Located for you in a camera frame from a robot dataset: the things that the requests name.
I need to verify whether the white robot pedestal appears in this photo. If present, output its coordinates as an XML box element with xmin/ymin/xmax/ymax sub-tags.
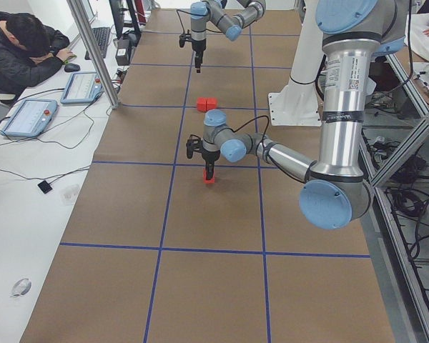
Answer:
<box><xmin>269</xmin><ymin>0</ymin><xmax>324</xmax><ymax>126</ymax></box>

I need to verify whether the teach pendant far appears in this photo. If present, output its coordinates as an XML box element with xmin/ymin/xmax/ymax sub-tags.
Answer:
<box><xmin>60</xmin><ymin>71</ymin><xmax>103</xmax><ymax>105</ymax></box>

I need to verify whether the small black square device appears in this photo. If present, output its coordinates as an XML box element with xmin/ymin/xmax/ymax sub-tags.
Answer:
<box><xmin>37</xmin><ymin>180</ymin><xmax>53</xmax><ymax>194</ymax></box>

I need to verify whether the black keyboard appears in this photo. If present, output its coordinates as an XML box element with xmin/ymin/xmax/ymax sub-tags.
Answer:
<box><xmin>92</xmin><ymin>26</ymin><xmax>111</xmax><ymax>58</ymax></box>

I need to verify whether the red block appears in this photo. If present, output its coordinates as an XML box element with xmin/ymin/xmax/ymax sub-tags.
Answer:
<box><xmin>203</xmin><ymin>169</ymin><xmax>215</xmax><ymax>184</ymax></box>
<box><xmin>206</xmin><ymin>97</ymin><xmax>217</xmax><ymax>111</ymax></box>
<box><xmin>196</xmin><ymin>97</ymin><xmax>207</xmax><ymax>112</ymax></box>

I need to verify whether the crumpled clear plastic wrap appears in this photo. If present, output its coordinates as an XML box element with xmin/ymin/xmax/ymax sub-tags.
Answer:
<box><xmin>10</xmin><ymin>278</ymin><xmax>32</xmax><ymax>298</ymax></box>

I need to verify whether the black computer mouse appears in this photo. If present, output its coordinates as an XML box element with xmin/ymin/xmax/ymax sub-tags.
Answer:
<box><xmin>64</xmin><ymin>63</ymin><xmax>81</xmax><ymax>73</ymax></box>

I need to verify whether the person in black jacket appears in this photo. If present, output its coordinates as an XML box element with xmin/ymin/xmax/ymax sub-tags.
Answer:
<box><xmin>0</xmin><ymin>11</ymin><xmax>74</xmax><ymax>99</ymax></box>

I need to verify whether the aluminium frame post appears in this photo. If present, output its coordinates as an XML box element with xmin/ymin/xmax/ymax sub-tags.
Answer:
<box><xmin>66</xmin><ymin>0</ymin><xmax>119</xmax><ymax>109</ymax></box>

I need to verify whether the teach pendant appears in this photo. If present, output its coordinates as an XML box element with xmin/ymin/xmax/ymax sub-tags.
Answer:
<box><xmin>60</xmin><ymin>71</ymin><xmax>103</xmax><ymax>105</ymax></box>
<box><xmin>1</xmin><ymin>99</ymin><xmax>59</xmax><ymax>138</ymax></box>

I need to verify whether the black power adapter box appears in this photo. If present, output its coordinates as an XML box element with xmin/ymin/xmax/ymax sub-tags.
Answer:
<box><xmin>115</xmin><ymin>38</ymin><xmax>131</xmax><ymax>66</ymax></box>

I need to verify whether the teach pendant near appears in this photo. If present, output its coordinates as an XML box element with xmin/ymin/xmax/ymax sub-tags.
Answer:
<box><xmin>1</xmin><ymin>99</ymin><xmax>59</xmax><ymax>138</ymax></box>

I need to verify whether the aluminium side frame rack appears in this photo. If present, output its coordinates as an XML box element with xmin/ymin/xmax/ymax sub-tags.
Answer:
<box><xmin>361</xmin><ymin>50</ymin><xmax>429</xmax><ymax>342</ymax></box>

